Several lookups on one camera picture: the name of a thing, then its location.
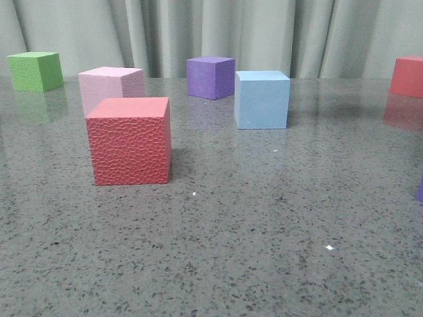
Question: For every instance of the green foam cube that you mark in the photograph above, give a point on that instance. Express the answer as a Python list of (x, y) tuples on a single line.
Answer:
[(35, 71)]

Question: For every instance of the light blue foam cube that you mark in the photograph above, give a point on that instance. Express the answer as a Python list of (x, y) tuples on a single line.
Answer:
[(261, 99)]

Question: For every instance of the grey-green curtain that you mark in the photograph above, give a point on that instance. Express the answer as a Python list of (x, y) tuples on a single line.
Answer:
[(304, 39)]

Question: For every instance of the red foam cube far right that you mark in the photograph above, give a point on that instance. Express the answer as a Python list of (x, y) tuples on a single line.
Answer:
[(407, 76)]

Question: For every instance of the red textured foam cube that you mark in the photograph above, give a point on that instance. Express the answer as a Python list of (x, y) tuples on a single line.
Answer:
[(130, 141)]

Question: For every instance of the pink foam cube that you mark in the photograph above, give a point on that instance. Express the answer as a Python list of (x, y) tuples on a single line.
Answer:
[(109, 82)]

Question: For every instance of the purple foam cube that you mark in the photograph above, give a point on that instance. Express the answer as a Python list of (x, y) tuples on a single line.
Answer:
[(211, 77)]

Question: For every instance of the purple cube at right edge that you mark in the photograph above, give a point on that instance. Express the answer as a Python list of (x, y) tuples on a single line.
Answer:
[(420, 191)]

